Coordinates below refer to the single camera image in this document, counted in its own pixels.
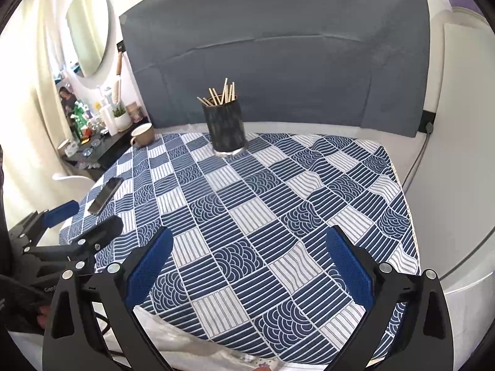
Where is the black side shelf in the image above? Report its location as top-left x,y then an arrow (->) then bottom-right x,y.
62,117 -> 149,171

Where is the beige ceramic mug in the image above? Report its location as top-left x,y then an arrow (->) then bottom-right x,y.
130,122 -> 155,148

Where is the white potted plant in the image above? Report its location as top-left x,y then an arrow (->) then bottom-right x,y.
112,102 -> 132,132

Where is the black cylindrical utensil holder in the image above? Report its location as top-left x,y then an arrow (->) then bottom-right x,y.
203,98 -> 248,156

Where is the blue white patterned tablecloth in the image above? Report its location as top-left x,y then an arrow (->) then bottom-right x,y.
60,133 -> 420,364

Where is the grey power cable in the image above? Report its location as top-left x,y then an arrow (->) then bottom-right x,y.
402,122 -> 434,192

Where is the oval wall mirror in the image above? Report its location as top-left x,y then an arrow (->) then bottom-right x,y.
66,0 -> 110,78

